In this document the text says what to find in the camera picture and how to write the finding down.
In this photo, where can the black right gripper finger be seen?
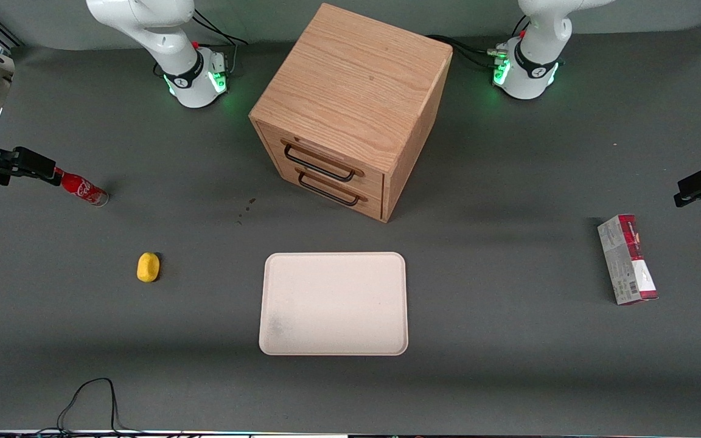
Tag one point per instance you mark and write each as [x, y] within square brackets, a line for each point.
[46, 176]
[37, 160]

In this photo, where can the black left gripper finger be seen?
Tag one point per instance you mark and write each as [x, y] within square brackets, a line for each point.
[688, 198]
[700, 179]

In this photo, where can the red and grey carton box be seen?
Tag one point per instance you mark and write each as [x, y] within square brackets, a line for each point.
[627, 261]

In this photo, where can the narrow wooden drawer front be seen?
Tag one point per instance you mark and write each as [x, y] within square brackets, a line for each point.
[372, 205]

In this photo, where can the wooden drawer cabinet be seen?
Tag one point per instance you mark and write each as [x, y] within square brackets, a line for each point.
[356, 79]

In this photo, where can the aluminium frame profile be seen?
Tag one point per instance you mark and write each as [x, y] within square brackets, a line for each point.
[3, 33]

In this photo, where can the wide wooden drawer front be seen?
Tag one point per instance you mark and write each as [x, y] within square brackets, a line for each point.
[372, 180]

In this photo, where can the yellow lemon toy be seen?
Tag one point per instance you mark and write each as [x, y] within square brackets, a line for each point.
[148, 267]

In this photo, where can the beige rectangular tray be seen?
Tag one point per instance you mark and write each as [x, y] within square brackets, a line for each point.
[338, 304]

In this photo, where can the red coke bottle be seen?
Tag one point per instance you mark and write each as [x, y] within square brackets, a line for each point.
[86, 191]

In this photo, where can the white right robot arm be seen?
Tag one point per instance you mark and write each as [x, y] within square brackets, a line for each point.
[168, 36]

